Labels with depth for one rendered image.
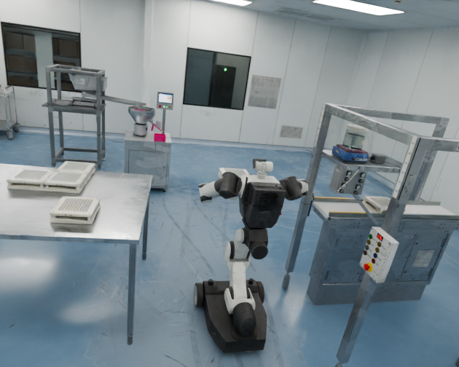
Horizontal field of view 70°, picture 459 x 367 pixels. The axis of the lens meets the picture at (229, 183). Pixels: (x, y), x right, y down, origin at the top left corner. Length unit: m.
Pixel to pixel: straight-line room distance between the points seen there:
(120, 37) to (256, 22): 2.77
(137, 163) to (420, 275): 3.59
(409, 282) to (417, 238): 0.49
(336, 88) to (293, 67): 1.25
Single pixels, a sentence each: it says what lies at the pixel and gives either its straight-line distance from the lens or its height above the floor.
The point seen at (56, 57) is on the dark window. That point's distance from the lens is 7.50.
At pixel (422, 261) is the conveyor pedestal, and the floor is 0.48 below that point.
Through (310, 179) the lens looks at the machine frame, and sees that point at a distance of 2.81.
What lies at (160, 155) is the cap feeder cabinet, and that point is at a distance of 4.69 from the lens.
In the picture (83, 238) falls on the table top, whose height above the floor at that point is 0.88.
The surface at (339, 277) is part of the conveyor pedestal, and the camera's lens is 3.18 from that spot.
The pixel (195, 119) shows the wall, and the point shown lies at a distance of 7.51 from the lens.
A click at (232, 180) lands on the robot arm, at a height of 1.27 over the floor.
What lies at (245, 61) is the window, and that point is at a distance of 7.57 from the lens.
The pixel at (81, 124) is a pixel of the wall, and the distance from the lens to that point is 7.61.
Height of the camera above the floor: 2.01
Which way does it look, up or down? 21 degrees down
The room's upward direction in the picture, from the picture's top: 8 degrees clockwise
